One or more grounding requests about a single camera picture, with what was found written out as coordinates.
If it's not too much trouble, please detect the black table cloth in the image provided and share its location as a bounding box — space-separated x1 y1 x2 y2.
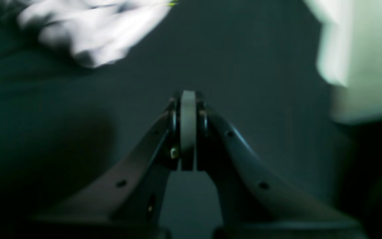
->
0 0 382 239

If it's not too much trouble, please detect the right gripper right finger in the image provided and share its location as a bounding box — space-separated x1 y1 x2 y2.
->
196 92 367 239

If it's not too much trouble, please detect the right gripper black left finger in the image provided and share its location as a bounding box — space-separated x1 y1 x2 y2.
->
29 91 197 239

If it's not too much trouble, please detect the white bin at right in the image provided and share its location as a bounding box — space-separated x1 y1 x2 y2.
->
304 0 382 124

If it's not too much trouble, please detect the light pink T-shirt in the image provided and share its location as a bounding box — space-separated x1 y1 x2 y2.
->
0 0 178 69

